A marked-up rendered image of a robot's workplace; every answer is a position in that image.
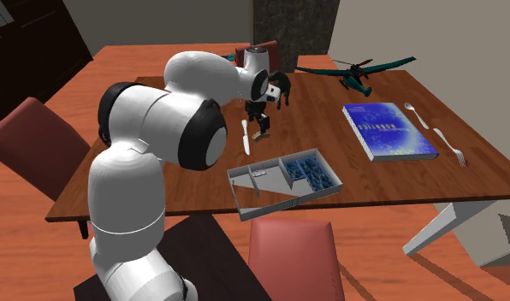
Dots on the dark wooden cabinet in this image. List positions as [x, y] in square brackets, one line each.
[29, 54]

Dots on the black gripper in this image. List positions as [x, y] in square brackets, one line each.
[255, 109]

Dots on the dark robot stand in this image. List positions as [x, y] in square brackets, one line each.
[205, 258]

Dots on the grey compartment tray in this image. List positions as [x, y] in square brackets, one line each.
[276, 179]

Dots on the white fork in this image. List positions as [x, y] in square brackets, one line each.
[449, 146]

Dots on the white spoon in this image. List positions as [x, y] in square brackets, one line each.
[415, 113]

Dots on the black animal figure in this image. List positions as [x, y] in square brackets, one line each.
[281, 83]

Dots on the brown wooden dining table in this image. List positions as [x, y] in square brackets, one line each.
[321, 137]

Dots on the white knife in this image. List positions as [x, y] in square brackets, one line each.
[246, 139]

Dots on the blue book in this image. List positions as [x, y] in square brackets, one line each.
[388, 131]

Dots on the red chair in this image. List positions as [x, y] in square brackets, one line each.
[272, 52]
[294, 258]
[34, 146]

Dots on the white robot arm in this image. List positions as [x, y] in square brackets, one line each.
[130, 187]

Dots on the small brown block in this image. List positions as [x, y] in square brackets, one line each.
[261, 136]

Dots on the teal toy aircraft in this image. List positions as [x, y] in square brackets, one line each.
[357, 77]

